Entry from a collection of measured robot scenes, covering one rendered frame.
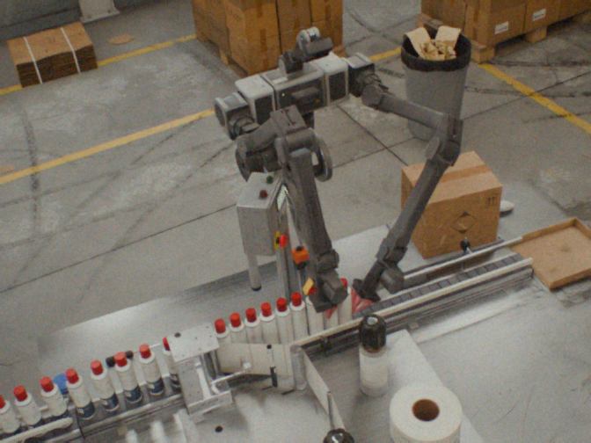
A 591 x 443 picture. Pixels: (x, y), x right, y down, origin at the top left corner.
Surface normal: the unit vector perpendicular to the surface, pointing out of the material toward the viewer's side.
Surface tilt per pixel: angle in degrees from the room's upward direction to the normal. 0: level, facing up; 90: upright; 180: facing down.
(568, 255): 0
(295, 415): 0
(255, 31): 92
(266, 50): 87
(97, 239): 0
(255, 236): 90
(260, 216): 90
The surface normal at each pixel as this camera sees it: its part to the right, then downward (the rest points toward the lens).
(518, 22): 0.53, 0.50
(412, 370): -0.08, -0.77
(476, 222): 0.25, 0.60
